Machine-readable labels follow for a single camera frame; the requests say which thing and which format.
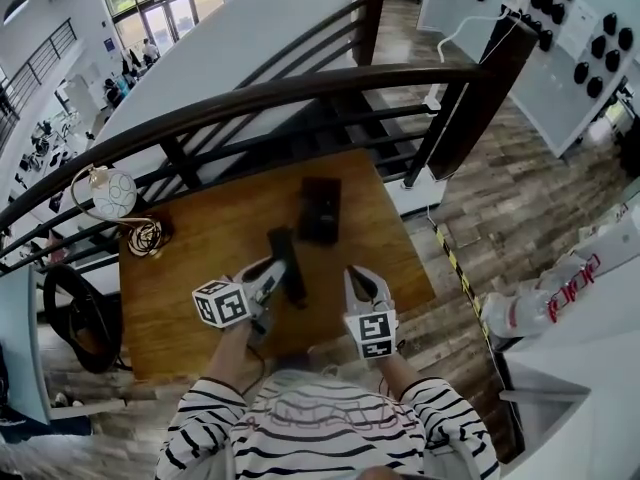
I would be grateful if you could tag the yellow black floor tape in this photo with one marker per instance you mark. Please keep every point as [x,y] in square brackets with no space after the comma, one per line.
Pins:
[462,280]

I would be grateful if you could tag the dark curved stair railing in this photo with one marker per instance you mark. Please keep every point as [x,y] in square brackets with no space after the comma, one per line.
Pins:
[280,90]

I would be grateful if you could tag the glass entrance doors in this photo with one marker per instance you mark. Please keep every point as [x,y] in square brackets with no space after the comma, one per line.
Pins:
[160,3]

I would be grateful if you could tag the white display board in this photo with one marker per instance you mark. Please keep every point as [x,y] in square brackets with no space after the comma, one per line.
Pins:
[555,83]

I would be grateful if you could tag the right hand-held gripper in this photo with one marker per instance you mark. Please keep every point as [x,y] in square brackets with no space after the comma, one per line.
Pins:
[372,333]

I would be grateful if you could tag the striped white shirt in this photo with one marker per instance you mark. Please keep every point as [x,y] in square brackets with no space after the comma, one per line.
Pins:
[325,433]

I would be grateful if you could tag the person's left forearm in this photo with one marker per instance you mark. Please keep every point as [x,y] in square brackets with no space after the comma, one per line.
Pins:
[227,358]

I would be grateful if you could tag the brass lamp with white shade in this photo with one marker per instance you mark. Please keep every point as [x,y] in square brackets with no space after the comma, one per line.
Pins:
[115,195]

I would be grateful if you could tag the person's right forearm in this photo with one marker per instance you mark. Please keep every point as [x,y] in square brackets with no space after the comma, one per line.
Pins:
[397,373]

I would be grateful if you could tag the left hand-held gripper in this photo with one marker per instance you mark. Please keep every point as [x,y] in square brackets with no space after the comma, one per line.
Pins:
[222,305]

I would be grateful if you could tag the group of black wall-mounted items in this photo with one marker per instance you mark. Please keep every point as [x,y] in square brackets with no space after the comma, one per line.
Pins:
[550,3]

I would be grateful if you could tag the black telephone base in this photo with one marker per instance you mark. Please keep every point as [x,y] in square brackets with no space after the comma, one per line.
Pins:
[320,210]

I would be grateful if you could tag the pack of clear plastic bottles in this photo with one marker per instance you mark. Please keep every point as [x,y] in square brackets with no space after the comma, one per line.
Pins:
[530,298]

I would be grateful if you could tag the dark wooden railing post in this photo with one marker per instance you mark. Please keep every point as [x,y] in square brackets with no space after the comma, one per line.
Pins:
[480,103]

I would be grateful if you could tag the black round chair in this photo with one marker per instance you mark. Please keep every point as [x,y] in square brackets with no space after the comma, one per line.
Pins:
[82,318]

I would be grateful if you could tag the black telephone handset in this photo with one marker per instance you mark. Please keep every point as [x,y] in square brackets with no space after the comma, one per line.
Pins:
[286,253]

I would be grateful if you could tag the white counter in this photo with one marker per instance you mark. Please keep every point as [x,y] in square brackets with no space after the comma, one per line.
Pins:
[575,408]

